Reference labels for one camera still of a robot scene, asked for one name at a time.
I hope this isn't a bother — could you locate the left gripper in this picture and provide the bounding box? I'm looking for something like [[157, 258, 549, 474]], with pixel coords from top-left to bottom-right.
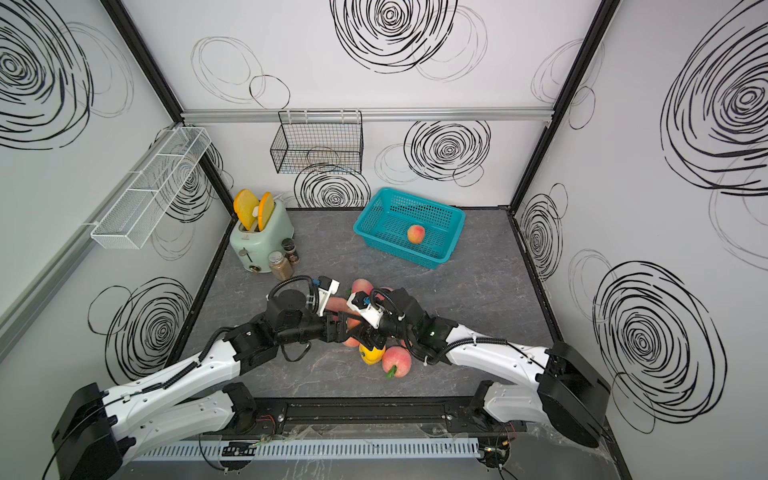
[[278, 307, 367, 348]]

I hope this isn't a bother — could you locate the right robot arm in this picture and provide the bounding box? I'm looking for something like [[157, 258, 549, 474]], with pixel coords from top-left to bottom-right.
[[347, 288, 611, 448]]

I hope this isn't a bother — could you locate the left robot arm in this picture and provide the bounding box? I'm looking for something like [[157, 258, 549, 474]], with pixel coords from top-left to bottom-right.
[[49, 284, 382, 479]]

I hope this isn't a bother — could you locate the teal plastic basket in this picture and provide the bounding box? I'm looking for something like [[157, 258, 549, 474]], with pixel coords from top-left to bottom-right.
[[353, 188, 466, 269]]

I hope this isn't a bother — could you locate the lower yellow pepper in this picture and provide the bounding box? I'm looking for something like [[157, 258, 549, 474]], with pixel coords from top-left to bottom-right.
[[358, 344, 386, 365]]

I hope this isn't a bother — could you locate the silver cap spice jar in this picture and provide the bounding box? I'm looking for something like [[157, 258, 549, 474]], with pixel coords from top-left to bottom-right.
[[268, 251, 293, 282]]

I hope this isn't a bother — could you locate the black cap spice bottle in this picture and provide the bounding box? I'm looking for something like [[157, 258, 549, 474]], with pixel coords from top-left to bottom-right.
[[281, 238, 300, 265]]

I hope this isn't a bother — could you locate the mint green toaster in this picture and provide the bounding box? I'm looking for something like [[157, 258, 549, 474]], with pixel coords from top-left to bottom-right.
[[229, 200, 295, 274]]

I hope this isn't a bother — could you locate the right yellow toast slice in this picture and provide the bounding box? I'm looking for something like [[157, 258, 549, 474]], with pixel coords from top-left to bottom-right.
[[256, 192, 275, 231]]

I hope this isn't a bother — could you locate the yellow toast slice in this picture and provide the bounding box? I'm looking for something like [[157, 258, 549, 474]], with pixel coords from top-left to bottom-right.
[[256, 192, 275, 231], [233, 189, 260, 231]]

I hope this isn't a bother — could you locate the left yellow toast slice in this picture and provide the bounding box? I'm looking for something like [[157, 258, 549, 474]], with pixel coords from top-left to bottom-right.
[[233, 189, 260, 231]]

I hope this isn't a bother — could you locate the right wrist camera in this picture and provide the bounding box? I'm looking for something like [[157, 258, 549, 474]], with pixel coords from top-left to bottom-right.
[[347, 291, 384, 329]]

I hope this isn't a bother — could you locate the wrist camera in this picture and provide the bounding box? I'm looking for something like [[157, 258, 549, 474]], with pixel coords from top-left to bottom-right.
[[314, 276, 339, 316], [347, 291, 384, 329]]

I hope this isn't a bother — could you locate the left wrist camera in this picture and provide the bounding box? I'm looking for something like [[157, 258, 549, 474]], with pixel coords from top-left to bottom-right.
[[314, 276, 339, 316]]

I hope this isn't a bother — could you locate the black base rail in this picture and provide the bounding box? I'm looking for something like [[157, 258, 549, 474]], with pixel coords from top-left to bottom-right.
[[228, 396, 528, 434]]

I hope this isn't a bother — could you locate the white slotted cable duct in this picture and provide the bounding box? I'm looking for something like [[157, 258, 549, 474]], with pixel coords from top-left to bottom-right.
[[138, 438, 481, 462]]

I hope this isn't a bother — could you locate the black wire wall basket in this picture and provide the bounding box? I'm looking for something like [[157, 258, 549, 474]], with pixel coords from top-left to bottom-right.
[[269, 109, 364, 174]]

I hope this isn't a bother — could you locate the white wire wall shelf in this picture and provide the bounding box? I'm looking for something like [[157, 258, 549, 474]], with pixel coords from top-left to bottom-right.
[[91, 126, 211, 250]]

